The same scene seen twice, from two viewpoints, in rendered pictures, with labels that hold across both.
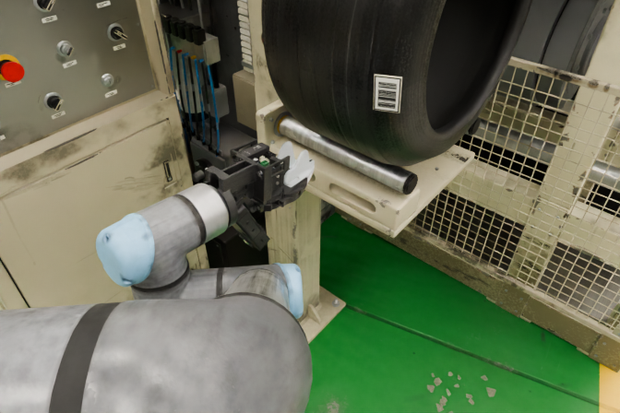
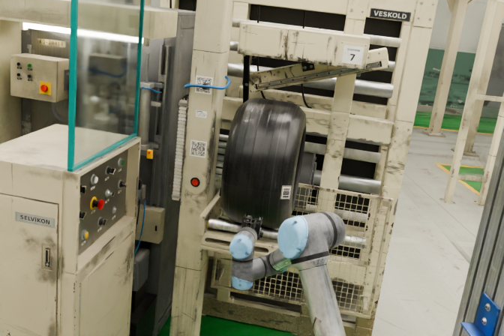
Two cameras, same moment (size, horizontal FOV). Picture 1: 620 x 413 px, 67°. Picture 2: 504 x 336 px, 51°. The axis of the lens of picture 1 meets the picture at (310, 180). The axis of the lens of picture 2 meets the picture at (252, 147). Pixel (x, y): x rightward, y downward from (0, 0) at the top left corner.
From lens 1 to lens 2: 1.53 m
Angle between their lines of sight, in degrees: 37
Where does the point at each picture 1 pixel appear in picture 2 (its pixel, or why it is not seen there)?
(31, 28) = (102, 183)
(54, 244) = (94, 310)
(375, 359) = not seen: outside the picture
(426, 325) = not seen: outside the picture
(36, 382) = (323, 216)
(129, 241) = (247, 240)
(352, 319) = not seen: outside the picture
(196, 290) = (256, 262)
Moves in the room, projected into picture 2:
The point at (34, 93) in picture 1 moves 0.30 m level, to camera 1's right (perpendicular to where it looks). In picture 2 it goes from (96, 217) to (169, 209)
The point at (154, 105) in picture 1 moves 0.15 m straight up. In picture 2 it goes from (130, 223) to (132, 190)
